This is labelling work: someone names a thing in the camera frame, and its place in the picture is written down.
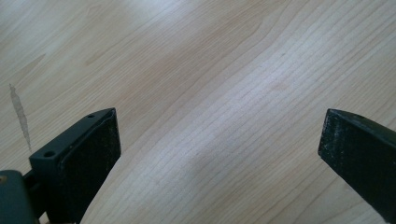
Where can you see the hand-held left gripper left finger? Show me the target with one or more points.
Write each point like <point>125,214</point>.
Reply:
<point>79,161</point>

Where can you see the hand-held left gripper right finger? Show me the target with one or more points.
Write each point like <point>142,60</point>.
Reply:
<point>361,152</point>

